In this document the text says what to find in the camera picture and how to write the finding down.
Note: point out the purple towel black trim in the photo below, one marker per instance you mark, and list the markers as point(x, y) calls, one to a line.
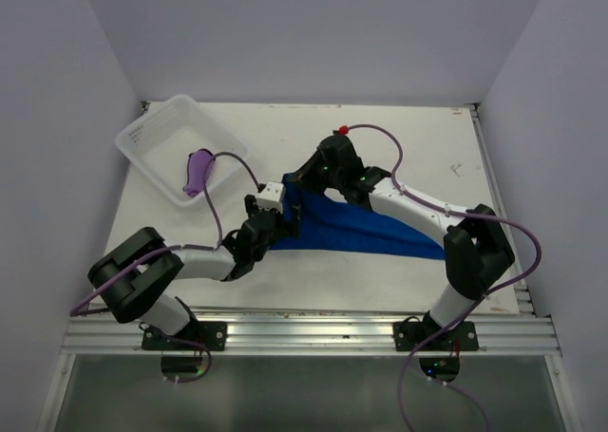
point(199, 168)

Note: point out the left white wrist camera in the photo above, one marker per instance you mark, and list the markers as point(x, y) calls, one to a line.
point(270, 196)

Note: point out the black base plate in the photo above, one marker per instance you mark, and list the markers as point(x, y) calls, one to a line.
point(412, 331)
point(209, 334)

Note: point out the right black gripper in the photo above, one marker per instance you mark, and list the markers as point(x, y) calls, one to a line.
point(306, 175)

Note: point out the white plastic basket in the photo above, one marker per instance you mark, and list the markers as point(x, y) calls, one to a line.
point(160, 142)

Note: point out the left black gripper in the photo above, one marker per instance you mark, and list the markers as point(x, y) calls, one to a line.
point(288, 227)

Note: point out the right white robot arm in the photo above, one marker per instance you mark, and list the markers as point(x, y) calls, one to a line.
point(477, 252)

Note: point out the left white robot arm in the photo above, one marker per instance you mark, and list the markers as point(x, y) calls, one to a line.
point(133, 278)

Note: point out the blue towel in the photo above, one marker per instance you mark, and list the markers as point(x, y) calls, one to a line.
point(327, 225)

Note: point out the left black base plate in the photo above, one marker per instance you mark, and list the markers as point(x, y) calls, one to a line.
point(209, 334)

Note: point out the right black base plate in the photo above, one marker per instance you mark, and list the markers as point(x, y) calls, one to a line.
point(412, 331)

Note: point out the aluminium mounting rail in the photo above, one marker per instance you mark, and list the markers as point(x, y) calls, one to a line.
point(291, 333)

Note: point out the right side aluminium rail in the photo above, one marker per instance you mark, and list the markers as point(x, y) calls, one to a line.
point(521, 290)

